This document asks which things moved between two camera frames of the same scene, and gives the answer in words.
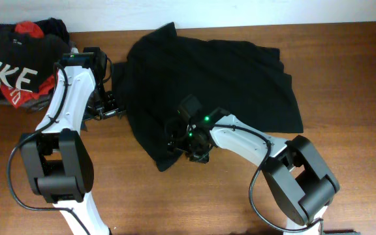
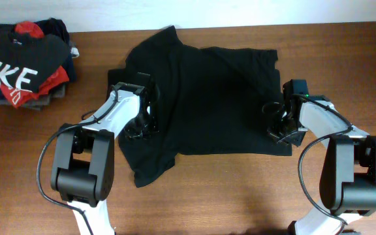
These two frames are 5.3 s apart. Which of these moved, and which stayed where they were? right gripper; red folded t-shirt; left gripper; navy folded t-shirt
Moved: right gripper; left gripper
Stayed: red folded t-shirt; navy folded t-shirt
